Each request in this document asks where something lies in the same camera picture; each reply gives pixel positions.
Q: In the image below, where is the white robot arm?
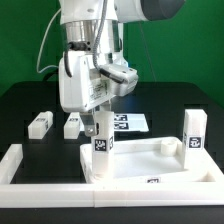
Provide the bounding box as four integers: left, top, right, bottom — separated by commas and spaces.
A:
59, 0, 185, 136

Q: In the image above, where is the marker tag sheet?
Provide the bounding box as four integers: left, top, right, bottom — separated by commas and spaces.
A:
114, 113, 149, 132

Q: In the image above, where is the white U-shaped obstacle frame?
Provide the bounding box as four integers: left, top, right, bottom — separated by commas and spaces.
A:
0, 144, 224, 208

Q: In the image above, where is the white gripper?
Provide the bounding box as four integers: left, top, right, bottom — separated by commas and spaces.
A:
59, 53, 113, 137

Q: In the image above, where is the white desk tabletop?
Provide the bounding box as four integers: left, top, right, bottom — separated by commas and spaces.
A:
80, 137, 224, 183

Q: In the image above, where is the white cable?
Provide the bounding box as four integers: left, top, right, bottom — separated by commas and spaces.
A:
36, 6, 63, 75

